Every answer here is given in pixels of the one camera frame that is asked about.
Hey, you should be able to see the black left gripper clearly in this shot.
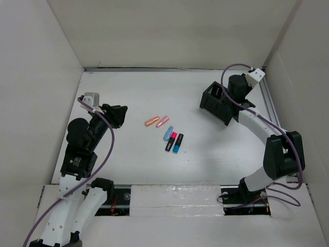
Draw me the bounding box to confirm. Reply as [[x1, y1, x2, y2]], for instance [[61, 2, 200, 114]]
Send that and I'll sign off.
[[87, 103, 127, 150]]

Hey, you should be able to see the pink cap black highlighter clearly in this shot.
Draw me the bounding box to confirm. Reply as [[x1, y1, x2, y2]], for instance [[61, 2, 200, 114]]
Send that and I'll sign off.
[[165, 132, 177, 152]]

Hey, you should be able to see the blue cap black highlighter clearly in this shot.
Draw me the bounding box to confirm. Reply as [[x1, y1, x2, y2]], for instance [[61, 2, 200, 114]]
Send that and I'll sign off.
[[173, 133, 184, 153]]

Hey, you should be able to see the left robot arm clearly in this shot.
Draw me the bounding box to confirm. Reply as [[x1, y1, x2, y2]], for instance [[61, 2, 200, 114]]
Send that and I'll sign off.
[[23, 103, 128, 246]]

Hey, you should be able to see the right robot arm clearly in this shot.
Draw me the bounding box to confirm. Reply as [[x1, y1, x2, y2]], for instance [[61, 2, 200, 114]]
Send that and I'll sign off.
[[225, 74, 305, 203]]

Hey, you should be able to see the black two-compartment organizer box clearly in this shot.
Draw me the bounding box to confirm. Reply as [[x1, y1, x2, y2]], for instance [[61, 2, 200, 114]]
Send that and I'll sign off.
[[199, 81, 240, 126]]

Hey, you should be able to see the orange translucent cap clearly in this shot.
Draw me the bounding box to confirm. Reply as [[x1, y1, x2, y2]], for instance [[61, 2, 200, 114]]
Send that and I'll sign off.
[[144, 116, 160, 127]]

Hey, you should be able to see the pink translucent cap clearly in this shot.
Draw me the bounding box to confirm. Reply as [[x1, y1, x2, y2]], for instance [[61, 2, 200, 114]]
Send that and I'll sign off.
[[156, 116, 170, 128]]

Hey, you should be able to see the blue translucent cap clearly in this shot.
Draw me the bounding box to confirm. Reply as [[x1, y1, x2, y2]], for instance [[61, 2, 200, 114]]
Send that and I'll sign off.
[[163, 126, 173, 141]]

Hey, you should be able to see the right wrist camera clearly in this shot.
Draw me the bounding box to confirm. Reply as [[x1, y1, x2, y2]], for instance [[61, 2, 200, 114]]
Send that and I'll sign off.
[[245, 68, 265, 88]]

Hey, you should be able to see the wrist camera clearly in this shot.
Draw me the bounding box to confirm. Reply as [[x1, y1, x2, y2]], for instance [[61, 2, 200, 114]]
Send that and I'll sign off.
[[245, 68, 265, 88], [79, 92, 101, 112]]

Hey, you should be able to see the aluminium rail right side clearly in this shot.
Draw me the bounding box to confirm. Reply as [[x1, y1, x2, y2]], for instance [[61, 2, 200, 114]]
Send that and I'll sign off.
[[256, 68, 299, 183]]

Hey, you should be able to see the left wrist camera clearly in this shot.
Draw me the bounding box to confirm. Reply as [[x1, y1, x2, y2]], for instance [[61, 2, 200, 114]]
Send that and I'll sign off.
[[79, 92, 101, 112]]

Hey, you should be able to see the aluminium rail back edge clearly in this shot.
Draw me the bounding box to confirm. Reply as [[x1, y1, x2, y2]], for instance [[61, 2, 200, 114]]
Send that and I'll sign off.
[[84, 67, 265, 72]]

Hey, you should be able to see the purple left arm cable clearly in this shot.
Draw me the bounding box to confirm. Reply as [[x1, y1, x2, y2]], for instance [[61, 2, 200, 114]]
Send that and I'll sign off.
[[22, 99, 116, 247]]

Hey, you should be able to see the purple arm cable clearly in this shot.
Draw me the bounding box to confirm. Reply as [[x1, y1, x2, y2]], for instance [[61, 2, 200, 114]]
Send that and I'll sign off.
[[22, 99, 116, 247], [221, 63, 302, 208]]

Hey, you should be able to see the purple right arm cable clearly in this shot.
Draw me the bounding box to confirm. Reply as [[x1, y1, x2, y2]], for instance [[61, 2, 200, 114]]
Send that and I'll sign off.
[[221, 63, 302, 208]]

